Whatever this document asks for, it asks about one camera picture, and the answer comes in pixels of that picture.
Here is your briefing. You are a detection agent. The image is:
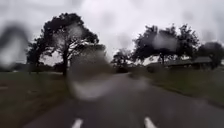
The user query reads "small distant tree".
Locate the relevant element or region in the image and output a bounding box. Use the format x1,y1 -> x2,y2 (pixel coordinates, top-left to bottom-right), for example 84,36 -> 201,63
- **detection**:
110,47 -> 134,74

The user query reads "dark grey asphalt road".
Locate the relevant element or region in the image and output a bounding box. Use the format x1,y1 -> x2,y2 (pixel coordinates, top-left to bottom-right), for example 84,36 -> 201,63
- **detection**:
23,72 -> 224,128

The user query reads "large dark tree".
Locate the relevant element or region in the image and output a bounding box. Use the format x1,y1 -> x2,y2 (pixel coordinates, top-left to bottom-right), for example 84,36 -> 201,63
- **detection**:
39,12 -> 107,77

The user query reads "group of dark trees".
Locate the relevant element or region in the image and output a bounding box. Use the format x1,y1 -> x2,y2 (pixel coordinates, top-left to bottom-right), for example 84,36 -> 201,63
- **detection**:
131,23 -> 200,66

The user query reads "low building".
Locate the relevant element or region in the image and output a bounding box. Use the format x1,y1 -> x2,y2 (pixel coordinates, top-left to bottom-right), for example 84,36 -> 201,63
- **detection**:
145,55 -> 214,72

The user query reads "small dark tree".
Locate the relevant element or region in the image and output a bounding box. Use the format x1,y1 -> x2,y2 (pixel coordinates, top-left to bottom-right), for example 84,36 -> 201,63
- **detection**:
25,37 -> 48,74

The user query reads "grass verge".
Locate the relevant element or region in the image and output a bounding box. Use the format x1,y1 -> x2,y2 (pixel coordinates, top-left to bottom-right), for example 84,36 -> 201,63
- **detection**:
0,70 -> 73,128
143,67 -> 224,109

